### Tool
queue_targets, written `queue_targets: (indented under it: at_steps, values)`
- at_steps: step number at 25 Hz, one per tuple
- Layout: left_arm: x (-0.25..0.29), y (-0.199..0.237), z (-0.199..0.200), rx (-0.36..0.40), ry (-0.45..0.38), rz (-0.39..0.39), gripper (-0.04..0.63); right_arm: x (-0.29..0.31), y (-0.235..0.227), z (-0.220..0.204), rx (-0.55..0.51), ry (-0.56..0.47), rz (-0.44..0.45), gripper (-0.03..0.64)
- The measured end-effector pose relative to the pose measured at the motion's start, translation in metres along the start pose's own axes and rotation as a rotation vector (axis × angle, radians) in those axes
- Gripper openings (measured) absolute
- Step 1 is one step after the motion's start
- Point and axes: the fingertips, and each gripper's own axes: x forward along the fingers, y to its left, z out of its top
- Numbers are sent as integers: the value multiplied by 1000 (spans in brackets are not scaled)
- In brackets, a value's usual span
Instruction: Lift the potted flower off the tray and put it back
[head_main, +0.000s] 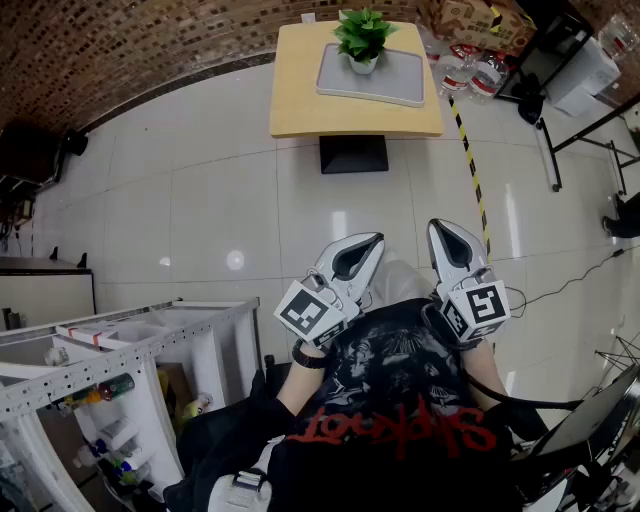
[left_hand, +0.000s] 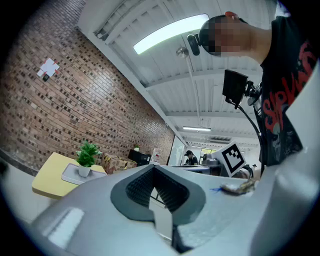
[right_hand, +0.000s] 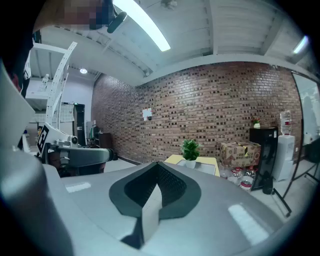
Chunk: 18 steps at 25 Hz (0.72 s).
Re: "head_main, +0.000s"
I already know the white low cabinet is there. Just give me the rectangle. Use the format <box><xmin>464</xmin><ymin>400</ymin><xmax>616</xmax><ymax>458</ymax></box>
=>
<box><xmin>0</xmin><ymin>256</ymin><xmax>97</xmax><ymax>332</ymax></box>

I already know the person's right forearm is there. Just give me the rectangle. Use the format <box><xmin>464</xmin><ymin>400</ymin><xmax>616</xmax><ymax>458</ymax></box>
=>
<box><xmin>458</xmin><ymin>337</ymin><xmax>510</xmax><ymax>402</ymax></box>

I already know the green potted plant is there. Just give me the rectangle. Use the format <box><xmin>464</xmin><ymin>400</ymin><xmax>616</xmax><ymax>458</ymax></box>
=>
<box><xmin>331</xmin><ymin>6</ymin><xmax>402</xmax><ymax>76</ymax></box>

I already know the black folding table frame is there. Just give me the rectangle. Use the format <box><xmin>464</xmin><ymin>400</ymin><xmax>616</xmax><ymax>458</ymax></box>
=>
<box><xmin>533</xmin><ymin>93</ymin><xmax>640</xmax><ymax>197</ymax></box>

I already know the white metal shelf rack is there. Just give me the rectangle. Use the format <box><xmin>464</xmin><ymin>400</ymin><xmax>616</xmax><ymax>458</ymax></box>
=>
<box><xmin>0</xmin><ymin>296</ymin><xmax>262</xmax><ymax>512</ymax></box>

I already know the black metal stand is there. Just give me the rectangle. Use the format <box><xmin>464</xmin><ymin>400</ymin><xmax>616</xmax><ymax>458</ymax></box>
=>
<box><xmin>493</xmin><ymin>9</ymin><xmax>594</xmax><ymax>126</ymax></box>

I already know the pile of clear plastic bottles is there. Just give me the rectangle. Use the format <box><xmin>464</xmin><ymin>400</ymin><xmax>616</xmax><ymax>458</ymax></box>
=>
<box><xmin>596</xmin><ymin>13</ymin><xmax>640</xmax><ymax>62</ymax></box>

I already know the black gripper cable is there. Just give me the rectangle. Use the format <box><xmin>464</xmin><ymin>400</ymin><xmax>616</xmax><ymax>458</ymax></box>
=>
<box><xmin>421</xmin><ymin>298</ymin><xmax>585</xmax><ymax>410</ymax></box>

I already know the grey rectangular tray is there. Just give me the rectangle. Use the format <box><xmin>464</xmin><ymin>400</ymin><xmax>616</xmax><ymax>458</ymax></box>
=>
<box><xmin>314</xmin><ymin>41</ymin><xmax>427</xmax><ymax>109</ymax></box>

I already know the black chair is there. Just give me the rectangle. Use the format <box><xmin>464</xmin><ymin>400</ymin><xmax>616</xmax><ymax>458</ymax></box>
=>
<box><xmin>0</xmin><ymin>118</ymin><xmax>90</xmax><ymax>187</ymax></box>

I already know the person's light trouser leg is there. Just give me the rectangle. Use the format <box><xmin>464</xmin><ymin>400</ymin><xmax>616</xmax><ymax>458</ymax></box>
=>
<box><xmin>368</xmin><ymin>251</ymin><xmax>437</xmax><ymax>304</ymax></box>

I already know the green bottle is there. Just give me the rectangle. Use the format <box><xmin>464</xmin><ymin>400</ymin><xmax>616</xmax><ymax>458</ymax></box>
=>
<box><xmin>96</xmin><ymin>372</ymin><xmax>137</xmax><ymax>402</ymax></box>

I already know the white box appliance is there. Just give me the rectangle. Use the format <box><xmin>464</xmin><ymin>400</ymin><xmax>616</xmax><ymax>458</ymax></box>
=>
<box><xmin>544</xmin><ymin>36</ymin><xmax>622</xmax><ymax>117</ymax></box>

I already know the brown cardboard box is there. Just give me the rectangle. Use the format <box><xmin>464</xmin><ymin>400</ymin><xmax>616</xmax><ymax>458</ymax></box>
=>
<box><xmin>428</xmin><ymin>0</ymin><xmax>537</xmax><ymax>57</ymax></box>

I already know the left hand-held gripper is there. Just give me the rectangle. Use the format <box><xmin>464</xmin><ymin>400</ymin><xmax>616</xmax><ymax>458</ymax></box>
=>
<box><xmin>272</xmin><ymin>231</ymin><xmax>387</xmax><ymax>352</ymax></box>

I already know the thin black floor cable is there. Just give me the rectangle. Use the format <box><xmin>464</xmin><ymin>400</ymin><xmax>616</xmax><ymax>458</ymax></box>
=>
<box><xmin>503</xmin><ymin>246</ymin><xmax>627</xmax><ymax>313</ymax></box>

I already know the clear plastic water bottle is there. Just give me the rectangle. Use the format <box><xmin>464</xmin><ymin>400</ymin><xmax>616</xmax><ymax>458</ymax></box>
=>
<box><xmin>468</xmin><ymin>50</ymin><xmax>511</xmax><ymax>103</ymax></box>
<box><xmin>435</xmin><ymin>49</ymin><xmax>474</xmax><ymax>99</ymax></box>

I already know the black laptop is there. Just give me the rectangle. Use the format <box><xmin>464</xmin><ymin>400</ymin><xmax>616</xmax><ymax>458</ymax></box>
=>
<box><xmin>518</xmin><ymin>363</ymin><xmax>640</xmax><ymax>462</ymax></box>

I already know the black bead bracelet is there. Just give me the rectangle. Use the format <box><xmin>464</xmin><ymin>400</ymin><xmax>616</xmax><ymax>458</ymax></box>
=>
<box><xmin>291</xmin><ymin>338</ymin><xmax>327</xmax><ymax>371</ymax></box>

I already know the white plastic bottle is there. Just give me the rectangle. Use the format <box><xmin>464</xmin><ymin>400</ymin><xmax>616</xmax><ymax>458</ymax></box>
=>
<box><xmin>98</xmin><ymin>416</ymin><xmax>142</xmax><ymax>452</ymax></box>

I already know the person's black printed t-shirt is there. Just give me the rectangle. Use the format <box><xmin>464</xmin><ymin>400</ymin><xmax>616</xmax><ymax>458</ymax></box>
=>
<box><xmin>163</xmin><ymin>297</ymin><xmax>551</xmax><ymax>512</ymax></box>

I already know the light wooden table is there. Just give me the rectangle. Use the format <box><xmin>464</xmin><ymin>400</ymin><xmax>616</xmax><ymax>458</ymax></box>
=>
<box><xmin>268</xmin><ymin>19</ymin><xmax>447</xmax><ymax>176</ymax></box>

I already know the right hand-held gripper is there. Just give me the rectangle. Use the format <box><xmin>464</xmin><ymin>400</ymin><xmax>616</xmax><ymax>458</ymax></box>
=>
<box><xmin>426</xmin><ymin>217</ymin><xmax>512</xmax><ymax>347</ymax></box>

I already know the white box with red stripes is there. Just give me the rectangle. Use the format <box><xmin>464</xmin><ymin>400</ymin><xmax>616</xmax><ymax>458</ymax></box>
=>
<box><xmin>53</xmin><ymin>321</ymin><xmax>122</xmax><ymax>351</ymax></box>

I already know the person's left forearm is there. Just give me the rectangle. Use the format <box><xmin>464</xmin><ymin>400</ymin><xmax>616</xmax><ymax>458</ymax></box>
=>
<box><xmin>276</xmin><ymin>344</ymin><xmax>332</xmax><ymax>417</ymax></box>

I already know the yellow green packet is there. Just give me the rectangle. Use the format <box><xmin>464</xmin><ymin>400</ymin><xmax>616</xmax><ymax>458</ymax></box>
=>
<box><xmin>181</xmin><ymin>392</ymin><xmax>215</xmax><ymax>422</ymax></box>

